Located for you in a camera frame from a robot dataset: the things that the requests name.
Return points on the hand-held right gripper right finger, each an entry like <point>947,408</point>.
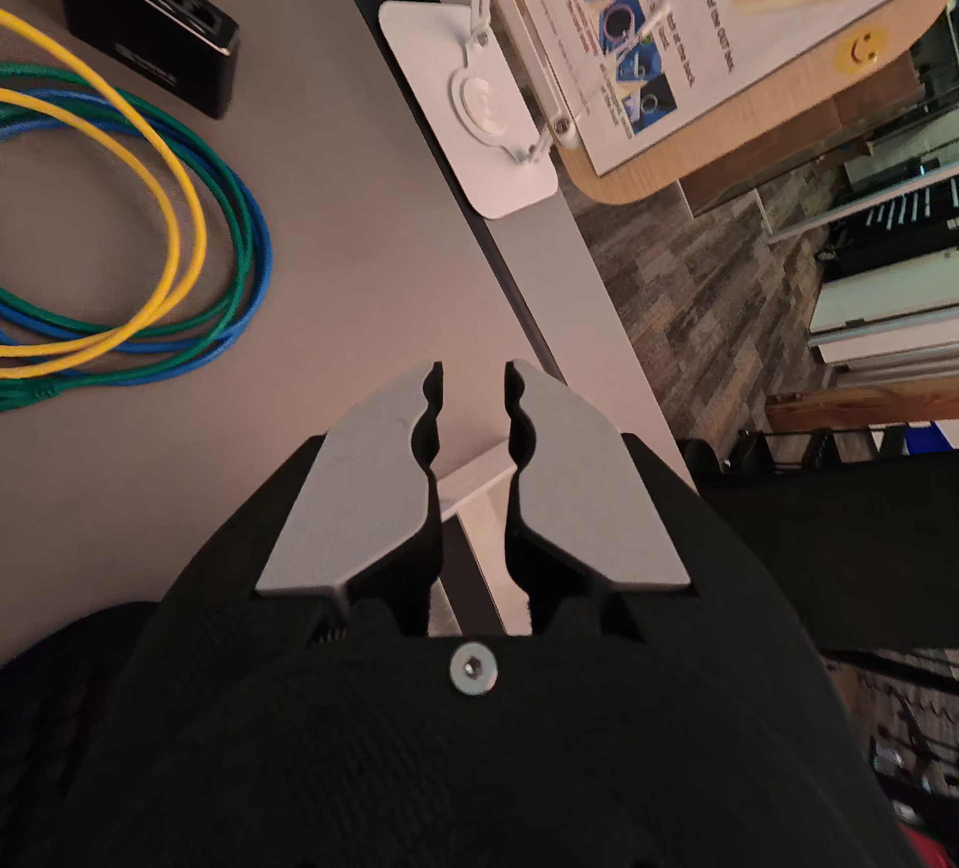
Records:
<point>599,508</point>

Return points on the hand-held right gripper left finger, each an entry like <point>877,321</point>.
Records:
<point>352,501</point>

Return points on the wooden bench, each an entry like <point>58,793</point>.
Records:
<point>861,407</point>

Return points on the instruction board on white stand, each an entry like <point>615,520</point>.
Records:
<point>674,21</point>

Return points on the black ethernet switch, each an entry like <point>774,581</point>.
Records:
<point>127,29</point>

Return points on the blue plastic bin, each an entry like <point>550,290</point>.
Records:
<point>920,435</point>

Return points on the yellow smiley sticker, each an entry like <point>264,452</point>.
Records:
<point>861,51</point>

